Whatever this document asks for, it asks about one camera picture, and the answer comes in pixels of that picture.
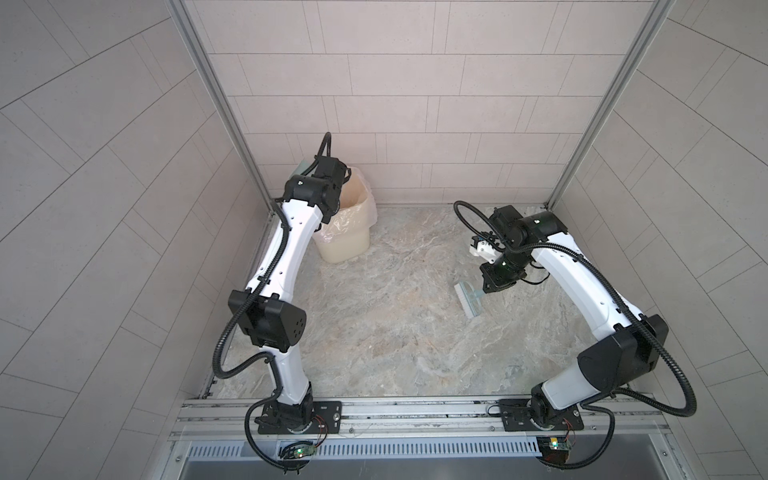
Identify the grey-green hand brush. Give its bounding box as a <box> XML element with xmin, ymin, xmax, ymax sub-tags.
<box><xmin>454</xmin><ymin>281</ymin><xmax>485</xmax><ymax>319</ymax></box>

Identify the beige trash bin with bag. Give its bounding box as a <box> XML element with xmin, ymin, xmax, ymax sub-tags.
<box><xmin>312</xmin><ymin>167</ymin><xmax>378</xmax><ymax>264</ymax></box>

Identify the grey-green plastic dustpan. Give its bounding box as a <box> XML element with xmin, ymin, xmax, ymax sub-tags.
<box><xmin>291</xmin><ymin>156</ymin><xmax>318</xmax><ymax>176</ymax></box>

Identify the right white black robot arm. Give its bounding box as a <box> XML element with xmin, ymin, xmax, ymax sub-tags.
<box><xmin>453</xmin><ymin>200</ymin><xmax>697</xmax><ymax>427</ymax></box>

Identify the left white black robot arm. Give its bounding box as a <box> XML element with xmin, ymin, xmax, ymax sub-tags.
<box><xmin>212</xmin><ymin>132</ymin><xmax>351</xmax><ymax>430</ymax></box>

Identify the right circuit board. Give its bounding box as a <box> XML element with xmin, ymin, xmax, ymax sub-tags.
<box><xmin>536</xmin><ymin>436</ymin><xmax>573</xmax><ymax>465</ymax></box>

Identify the circuit board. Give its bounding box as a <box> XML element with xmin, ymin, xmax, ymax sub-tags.
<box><xmin>536</xmin><ymin>436</ymin><xmax>573</xmax><ymax>465</ymax></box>
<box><xmin>279</xmin><ymin>441</ymin><xmax>317</xmax><ymax>461</ymax></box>

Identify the left circuit board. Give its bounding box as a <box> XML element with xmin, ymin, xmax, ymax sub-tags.
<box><xmin>279</xmin><ymin>441</ymin><xmax>317</xmax><ymax>461</ymax></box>

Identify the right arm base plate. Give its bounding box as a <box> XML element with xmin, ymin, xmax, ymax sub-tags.
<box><xmin>498</xmin><ymin>397</ymin><xmax>584</xmax><ymax>432</ymax></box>

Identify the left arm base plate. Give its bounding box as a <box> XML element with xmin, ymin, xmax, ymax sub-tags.
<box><xmin>254</xmin><ymin>401</ymin><xmax>342</xmax><ymax>435</ymax></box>

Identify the aluminium mounting rail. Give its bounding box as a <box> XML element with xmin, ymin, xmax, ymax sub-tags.
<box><xmin>170</xmin><ymin>394</ymin><xmax>670</xmax><ymax>442</ymax></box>

